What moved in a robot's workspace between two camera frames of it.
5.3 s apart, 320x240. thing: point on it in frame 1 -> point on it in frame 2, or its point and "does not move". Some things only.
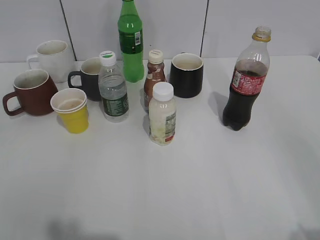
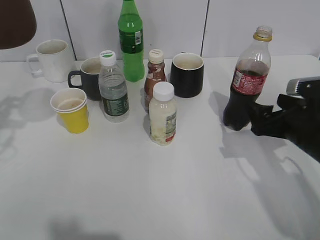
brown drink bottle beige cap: (155, 74) does not move
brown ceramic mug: (34, 90) -> (18, 23)
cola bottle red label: (249, 71) does not move
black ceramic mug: (186, 74) does not move
